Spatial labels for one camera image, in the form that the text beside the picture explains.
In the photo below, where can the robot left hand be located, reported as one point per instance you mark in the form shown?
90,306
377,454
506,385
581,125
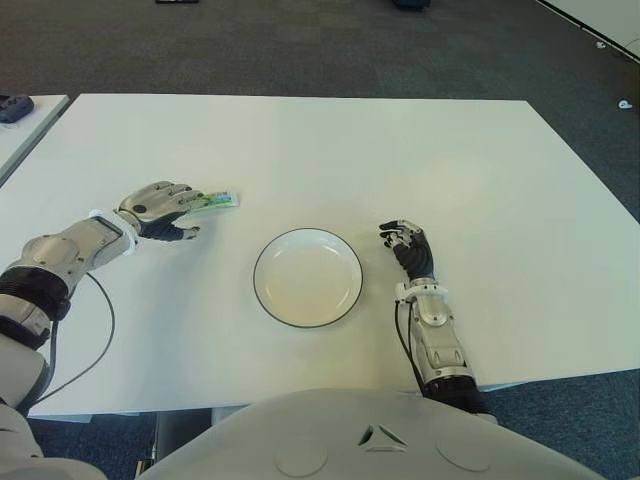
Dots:
150,202

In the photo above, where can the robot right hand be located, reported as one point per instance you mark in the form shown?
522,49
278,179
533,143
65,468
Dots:
415,252

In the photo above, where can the green toothpaste tube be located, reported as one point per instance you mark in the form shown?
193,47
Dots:
220,200

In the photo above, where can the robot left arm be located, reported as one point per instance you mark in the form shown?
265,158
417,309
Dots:
55,255

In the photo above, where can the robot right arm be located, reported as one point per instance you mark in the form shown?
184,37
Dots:
442,345

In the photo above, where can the white plate with black rim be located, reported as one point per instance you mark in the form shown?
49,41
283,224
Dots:
307,285

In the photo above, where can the white side table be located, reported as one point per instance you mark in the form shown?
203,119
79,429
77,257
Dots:
32,130

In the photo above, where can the dark handheld controller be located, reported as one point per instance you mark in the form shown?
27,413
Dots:
14,109

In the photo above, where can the grey robot torso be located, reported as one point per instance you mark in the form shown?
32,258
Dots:
360,440

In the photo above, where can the grey table leg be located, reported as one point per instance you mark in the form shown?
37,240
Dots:
182,432

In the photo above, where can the white curled floor scrap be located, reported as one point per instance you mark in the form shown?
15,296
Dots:
624,104

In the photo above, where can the white board with black edge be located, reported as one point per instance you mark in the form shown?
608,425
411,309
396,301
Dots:
605,20

